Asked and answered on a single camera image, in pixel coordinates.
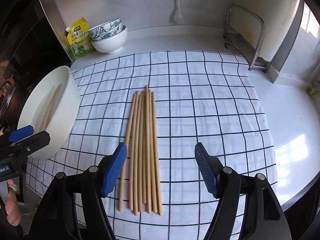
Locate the wooden chopstick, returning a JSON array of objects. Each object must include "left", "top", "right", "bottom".
[
  {"left": 135, "top": 94, "right": 142, "bottom": 216},
  {"left": 149, "top": 91, "right": 158, "bottom": 213},
  {"left": 129, "top": 92, "right": 140, "bottom": 215},
  {"left": 118, "top": 93, "right": 137, "bottom": 212},
  {"left": 41, "top": 83, "right": 62, "bottom": 130},
  {"left": 151, "top": 92, "right": 163, "bottom": 216},
  {"left": 145, "top": 86, "right": 152, "bottom": 213},
  {"left": 35, "top": 86, "right": 55, "bottom": 133},
  {"left": 142, "top": 90, "right": 147, "bottom": 204}
]

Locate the person's left hand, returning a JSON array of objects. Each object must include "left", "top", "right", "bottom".
[{"left": 5, "top": 179, "right": 21, "bottom": 226}]

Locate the dark cooking pot with lid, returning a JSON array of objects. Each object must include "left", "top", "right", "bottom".
[{"left": 1, "top": 75, "right": 18, "bottom": 124}]

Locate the large white basin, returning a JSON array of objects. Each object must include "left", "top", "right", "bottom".
[{"left": 17, "top": 66, "right": 80, "bottom": 160}]

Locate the white checkered cloth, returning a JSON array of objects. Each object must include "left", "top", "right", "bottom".
[{"left": 26, "top": 51, "right": 277, "bottom": 239}]

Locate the black range hood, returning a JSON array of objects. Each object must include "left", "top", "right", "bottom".
[{"left": 1, "top": 0, "right": 74, "bottom": 79}]

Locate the metal rack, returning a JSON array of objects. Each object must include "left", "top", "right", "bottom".
[{"left": 223, "top": 3, "right": 268, "bottom": 72}]

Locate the yellow seasoning pouch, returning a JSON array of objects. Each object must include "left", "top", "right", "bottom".
[{"left": 66, "top": 18, "right": 95, "bottom": 59}]

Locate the white ceramic bowl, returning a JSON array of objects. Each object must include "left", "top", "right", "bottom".
[{"left": 92, "top": 25, "right": 127, "bottom": 54}]

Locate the upper blue patterned bowl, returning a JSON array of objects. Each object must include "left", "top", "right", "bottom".
[{"left": 88, "top": 18, "right": 121, "bottom": 38}]

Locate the blue patterned bowl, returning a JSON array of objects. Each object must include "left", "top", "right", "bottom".
[
  {"left": 92, "top": 23, "right": 126, "bottom": 42},
  {"left": 88, "top": 18, "right": 121, "bottom": 38}
]

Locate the white wall pipe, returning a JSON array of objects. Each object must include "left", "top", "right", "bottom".
[{"left": 171, "top": 0, "right": 183, "bottom": 23}]

